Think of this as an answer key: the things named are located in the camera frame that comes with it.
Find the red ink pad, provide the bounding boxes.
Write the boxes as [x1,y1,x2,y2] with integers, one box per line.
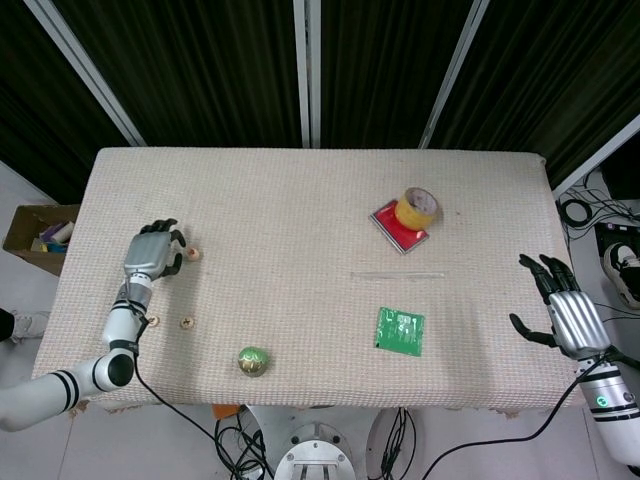
[368,198,431,256]

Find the black white sneaker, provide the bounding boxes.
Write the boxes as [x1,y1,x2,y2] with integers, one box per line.
[602,243,640,309]

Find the black right hand cable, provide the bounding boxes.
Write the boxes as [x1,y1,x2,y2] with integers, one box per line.
[399,349,621,480]

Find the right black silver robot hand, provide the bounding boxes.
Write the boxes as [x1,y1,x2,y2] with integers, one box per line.
[508,253,612,360]

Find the beige waffle tablecloth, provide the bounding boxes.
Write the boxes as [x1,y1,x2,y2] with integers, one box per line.
[30,146,609,414]

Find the green black cable bundle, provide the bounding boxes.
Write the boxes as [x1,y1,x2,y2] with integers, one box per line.
[380,407,419,476]

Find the black floor cable tangle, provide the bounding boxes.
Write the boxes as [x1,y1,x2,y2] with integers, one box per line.
[214,414,276,480]

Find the yellow packing tape roll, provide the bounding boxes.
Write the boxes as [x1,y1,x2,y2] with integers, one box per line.
[393,186,441,231]

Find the clear wrapped straw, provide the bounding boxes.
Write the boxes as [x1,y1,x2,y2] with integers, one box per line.
[349,270,449,279]

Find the green foil packet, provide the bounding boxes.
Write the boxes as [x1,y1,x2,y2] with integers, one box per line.
[372,306,427,358]

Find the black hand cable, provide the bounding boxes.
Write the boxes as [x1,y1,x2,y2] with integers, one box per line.
[399,349,621,480]
[117,279,275,480]

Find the metal robot base column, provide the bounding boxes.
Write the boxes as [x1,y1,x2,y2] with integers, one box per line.
[273,421,362,480]

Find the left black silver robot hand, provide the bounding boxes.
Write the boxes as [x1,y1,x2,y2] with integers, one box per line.
[123,217,185,281]

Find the dark pleated curtain panel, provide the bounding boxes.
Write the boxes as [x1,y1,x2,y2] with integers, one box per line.
[429,0,640,171]
[319,0,474,150]
[0,0,126,201]
[52,0,304,148]

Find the green gold painted doll half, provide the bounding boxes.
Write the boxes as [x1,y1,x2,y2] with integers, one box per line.
[236,345,275,379]

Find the white partition post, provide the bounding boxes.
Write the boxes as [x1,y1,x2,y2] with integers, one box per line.
[549,113,640,199]
[22,0,147,148]
[292,0,324,149]
[418,0,492,150]

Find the black equipment box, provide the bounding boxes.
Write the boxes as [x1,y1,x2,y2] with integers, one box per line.
[593,222,640,251]

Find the black left hand cable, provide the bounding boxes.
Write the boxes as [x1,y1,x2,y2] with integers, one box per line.
[117,279,275,480]

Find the brown cardboard box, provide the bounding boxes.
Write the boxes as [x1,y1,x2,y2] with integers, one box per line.
[2,203,81,277]

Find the coiled black floor cables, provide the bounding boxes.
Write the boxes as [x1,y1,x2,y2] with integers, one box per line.
[555,169,640,241]

